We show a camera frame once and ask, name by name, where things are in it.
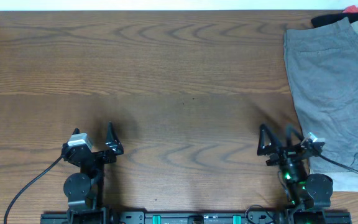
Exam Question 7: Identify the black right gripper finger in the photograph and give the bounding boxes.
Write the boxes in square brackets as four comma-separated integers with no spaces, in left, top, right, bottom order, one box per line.
[257,124,282,156]
[285,124,305,146]

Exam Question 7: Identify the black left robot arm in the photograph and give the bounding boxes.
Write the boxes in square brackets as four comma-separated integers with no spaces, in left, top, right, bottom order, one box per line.
[62,123,124,212]

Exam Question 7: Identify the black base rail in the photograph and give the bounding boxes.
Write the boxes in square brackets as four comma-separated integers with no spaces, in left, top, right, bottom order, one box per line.
[40,209,352,224]

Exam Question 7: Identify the grey shorts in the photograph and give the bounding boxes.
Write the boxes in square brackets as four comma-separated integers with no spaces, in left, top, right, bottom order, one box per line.
[283,18,358,170]

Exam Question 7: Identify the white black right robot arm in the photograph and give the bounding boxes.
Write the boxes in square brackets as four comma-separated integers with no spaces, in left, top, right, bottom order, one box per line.
[257,124,333,210]

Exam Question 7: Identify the black camera cable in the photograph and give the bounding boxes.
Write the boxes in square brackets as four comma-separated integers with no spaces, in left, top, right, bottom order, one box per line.
[317,154,358,224]
[3,155,65,224]

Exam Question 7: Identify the beige khaki shorts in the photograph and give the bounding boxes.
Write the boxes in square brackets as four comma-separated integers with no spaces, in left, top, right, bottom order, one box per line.
[326,21,358,192]

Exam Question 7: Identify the black right camera cable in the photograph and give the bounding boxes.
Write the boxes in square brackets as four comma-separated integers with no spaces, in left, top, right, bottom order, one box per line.
[317,154,358,224]

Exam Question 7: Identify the black garment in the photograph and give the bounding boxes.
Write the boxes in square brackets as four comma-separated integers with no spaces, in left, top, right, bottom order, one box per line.
[311,12,358,28]

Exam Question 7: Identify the black left camera cable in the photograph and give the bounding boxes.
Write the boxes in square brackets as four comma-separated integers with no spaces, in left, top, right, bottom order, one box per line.
[3,155,65,224]

